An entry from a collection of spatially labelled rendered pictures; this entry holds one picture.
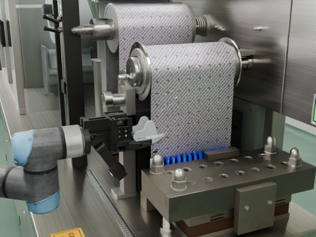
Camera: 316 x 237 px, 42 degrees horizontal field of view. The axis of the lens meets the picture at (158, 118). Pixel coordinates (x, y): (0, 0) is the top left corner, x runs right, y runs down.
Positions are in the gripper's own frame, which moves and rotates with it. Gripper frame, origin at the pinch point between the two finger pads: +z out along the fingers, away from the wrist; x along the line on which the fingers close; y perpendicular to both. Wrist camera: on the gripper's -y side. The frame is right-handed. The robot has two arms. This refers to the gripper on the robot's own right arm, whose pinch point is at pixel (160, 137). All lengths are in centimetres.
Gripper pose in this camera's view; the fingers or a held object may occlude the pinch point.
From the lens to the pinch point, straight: 104.3
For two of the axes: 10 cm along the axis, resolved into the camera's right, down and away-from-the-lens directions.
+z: 9.2, -1.2, 3.8
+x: -4.0, -2.7, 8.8
